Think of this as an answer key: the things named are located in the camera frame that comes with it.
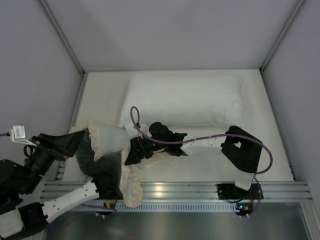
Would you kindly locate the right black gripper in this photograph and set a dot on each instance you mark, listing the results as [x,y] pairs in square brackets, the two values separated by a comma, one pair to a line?
[135,150]

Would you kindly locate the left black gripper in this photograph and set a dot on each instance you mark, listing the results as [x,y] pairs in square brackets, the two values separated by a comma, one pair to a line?
[50,147]

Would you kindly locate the white pillowcase with cream ruffle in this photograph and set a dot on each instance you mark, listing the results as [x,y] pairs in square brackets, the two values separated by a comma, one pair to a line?
[104,149]

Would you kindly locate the white pillow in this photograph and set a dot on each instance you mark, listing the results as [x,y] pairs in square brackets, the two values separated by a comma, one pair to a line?
[184,100]

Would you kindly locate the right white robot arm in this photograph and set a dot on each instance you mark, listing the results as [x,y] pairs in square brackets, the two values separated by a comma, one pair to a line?
[238,146]

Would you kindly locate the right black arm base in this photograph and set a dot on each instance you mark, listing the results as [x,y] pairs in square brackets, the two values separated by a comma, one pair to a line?
[228,191]

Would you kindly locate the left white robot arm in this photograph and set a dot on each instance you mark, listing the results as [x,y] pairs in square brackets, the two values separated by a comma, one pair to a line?
[19,220]

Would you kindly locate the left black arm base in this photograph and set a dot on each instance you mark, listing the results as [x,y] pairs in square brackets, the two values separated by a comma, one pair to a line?
[111,192]

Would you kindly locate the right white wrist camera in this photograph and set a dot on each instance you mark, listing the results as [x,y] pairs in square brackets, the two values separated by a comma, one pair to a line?
[133,132]

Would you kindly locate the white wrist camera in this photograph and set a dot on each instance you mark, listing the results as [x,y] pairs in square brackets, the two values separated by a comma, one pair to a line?
[133,132]
[18,135]

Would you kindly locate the aluminium mounting rail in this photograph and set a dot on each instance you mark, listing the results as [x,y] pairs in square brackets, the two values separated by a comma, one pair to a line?
[273,191]

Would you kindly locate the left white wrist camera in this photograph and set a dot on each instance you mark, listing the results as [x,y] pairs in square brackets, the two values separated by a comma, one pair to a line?
[18,135]

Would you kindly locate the perforated grey cable duct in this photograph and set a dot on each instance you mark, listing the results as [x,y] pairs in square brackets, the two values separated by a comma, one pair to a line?
[175,207]

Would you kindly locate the left aluminium frame post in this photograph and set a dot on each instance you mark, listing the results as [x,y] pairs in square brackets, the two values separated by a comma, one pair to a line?
[61,35]

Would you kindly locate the aluminium frame post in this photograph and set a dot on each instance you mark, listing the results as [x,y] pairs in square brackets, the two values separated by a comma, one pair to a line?
[61,35]
[289,21]

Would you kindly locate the right aluminium frame post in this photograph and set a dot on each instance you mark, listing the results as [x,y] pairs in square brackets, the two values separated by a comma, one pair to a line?
[289,21]

